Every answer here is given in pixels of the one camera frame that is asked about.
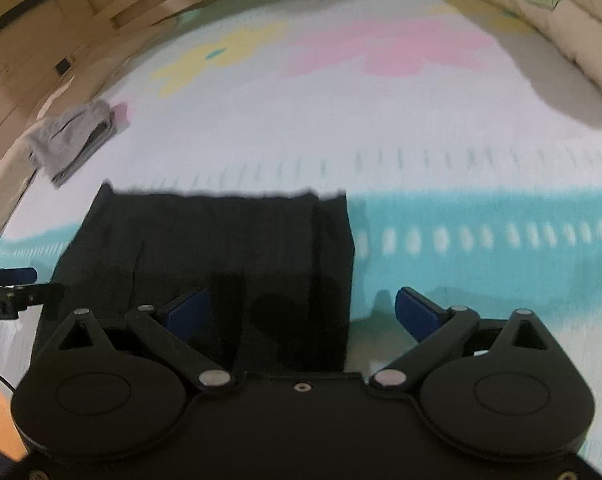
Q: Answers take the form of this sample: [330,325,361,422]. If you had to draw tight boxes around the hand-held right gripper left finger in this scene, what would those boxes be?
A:
[56,287,233,390]

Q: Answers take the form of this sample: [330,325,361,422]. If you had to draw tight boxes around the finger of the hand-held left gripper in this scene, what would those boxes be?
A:
[0,267,38,285]
[7,283,65,308]

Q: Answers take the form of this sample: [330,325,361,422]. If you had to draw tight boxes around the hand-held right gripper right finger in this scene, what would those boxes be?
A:
[370,286,563,390]

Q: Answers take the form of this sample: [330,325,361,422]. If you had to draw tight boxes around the black pants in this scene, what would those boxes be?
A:
[35,184,358,377]

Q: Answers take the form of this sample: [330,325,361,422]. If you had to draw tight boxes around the grey cloth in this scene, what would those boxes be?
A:
[22,99,120,190]

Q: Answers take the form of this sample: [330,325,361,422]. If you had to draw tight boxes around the wooden cabinet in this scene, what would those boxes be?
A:
[0,0,342,201]

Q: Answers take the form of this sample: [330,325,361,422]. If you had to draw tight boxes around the cream floral pillow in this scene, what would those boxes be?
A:
[474,0,602,128]

